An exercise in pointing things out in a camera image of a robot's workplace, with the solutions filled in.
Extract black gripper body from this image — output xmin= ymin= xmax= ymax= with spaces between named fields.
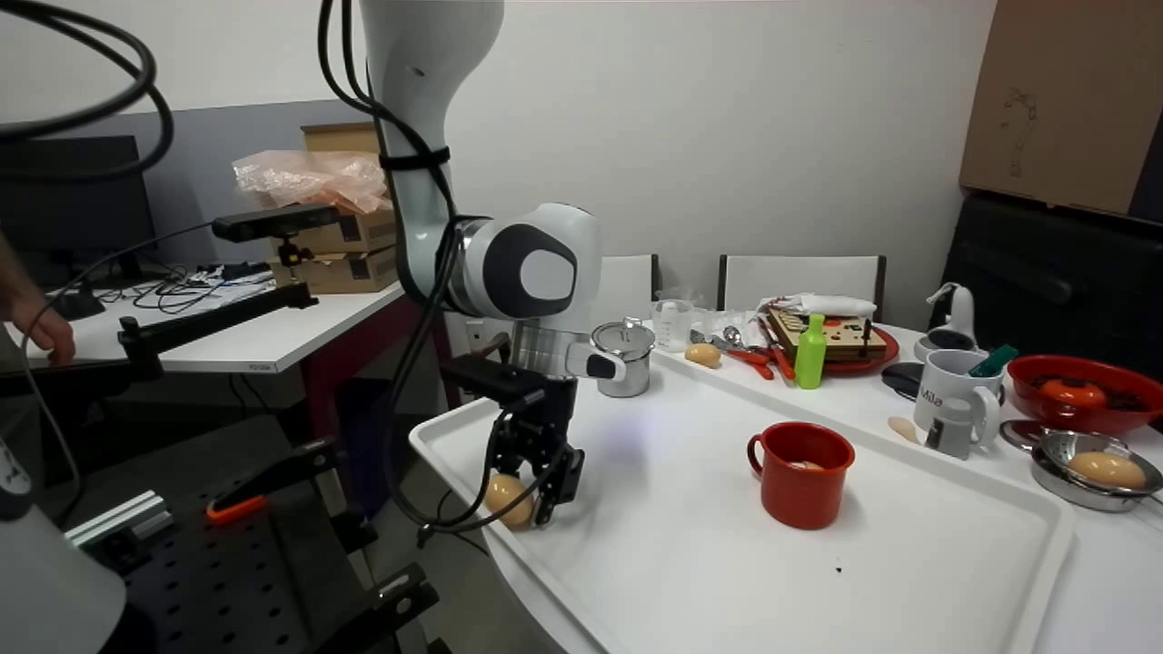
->
xmin=487 ymin=377 xmax=584 ymax=471

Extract person forearm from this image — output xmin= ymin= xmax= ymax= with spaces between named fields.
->
xmin=0 ymin=227 xmax=50 ymax=325

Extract red mug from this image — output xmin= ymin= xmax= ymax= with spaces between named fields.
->
xmin=740 ymin=417 xmax=860 ymax=532

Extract white printed mug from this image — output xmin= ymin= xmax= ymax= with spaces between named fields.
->
xmin=910 ymin=345 xmax=1009 ymax=462

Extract person hand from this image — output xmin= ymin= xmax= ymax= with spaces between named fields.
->
xmin=17 ymin=299 xmax=79 ymax=366

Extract steel pot with lid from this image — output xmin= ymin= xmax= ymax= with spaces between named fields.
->
xmin=591 ymin=314 xmax=658 ymax=404

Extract white chair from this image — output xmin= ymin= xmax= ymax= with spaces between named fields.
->
xmin=591 ymin=251 xmax=665 ymax=335
xmin=711 ymin=251 xmax=889 ymax=318

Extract clear plastic container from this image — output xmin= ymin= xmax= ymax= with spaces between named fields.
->
xmin=649 ymin=288 xmax=709 ymax=351

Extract white plastic tray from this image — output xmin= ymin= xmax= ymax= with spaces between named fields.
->
xmin=407 ymin=342 xmax=1081 ymax=654

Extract wide cardboard box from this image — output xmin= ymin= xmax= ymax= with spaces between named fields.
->
xmin=269 ymin=236 xmax=412 ymax=299

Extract thin cardboard box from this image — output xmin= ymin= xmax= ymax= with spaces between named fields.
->
xmin=331 ymin=196 xmax=405 ymax=253

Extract black workbench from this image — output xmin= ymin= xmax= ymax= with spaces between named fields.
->
xmin=70 ymin=433 xmax=446 ymax=654

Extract green plastic bottle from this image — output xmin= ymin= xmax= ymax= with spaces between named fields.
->
xmin=791 ymin=311 xmax=831 ymax=392

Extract white desk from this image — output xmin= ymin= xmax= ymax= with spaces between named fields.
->
xmin=0 ymin=257 xmax=460 ymax=445

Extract white cloth red print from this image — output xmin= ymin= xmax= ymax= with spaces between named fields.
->
xmin=755 ymin=289 xmax=880 ymax=324

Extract wooden board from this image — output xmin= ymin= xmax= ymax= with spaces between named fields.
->
xmin=764 ymin=301 xmax=894 ymax=363

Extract red plate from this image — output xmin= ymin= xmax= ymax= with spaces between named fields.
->
xmin=773 ymin=324 xmax=904 ymax=380

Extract tall cardboard box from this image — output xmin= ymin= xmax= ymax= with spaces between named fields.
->
xmin=302 ymin=119 xmax=391 ymax=211

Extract cream oval piece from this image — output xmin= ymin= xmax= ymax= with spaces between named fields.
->
xmin=884 ymin=411 xmax=927 ymax=445

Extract grey desk partition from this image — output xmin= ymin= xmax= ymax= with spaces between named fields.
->
xmin=0 ymin=94 xmax=405 ymax=278

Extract white spray bottle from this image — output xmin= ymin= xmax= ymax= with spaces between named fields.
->
xmin=924 ymin=278 xmax=981 ymax=345

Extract green marker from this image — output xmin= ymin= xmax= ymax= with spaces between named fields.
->
xmin=968 ymin=342 xmax=1026 ymax=377

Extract white rounded object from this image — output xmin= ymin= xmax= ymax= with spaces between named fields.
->
xmin=0 ymin=434 xmax=132 ymax=654

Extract black monitor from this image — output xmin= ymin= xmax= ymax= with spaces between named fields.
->
xmin=0 ymin=133 xmax=159 ymax=324

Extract orange toy fruit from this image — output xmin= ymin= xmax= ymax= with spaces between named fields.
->
xmin=1035 ymin=372 xmax=1112 ymax=412

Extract red bowl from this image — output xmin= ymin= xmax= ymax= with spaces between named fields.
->
xmin=1003 ymin=351 xmax=1163 ymax=434

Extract large cardboard box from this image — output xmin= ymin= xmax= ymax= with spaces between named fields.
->
xmin=961 ymin=0 xmax=1163 ymax=225

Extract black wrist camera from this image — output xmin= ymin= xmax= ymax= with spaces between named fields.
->
xmin=437 ymin=351 xmax=552 ymax=412

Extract red handled pliers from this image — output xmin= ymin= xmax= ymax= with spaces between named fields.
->
xmin=704 ymin=325 xmax=777 ymax=385

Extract orange clamp handle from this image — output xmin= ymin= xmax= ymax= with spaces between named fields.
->
xmin=201 ymin=486 xmax=271 ymax=529

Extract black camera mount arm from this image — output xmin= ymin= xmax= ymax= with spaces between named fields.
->
xmin=113 ymin=236 xmax=322 ymax=380

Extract black stereo camera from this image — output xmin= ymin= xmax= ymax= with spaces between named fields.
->
xmin=206 ymin=202 xmax=347 ymax=245

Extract tangled desk cables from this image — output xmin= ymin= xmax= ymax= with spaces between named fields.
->
xmin=125 ymin=257 xmax=281 ymax=318

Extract aluminium rail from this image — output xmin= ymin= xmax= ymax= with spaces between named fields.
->
xmin=61 ymin=486 xmax=173 ymax=553

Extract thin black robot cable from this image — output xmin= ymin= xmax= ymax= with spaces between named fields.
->
xmin=314 ymin=0 xmax=588 ymax=544

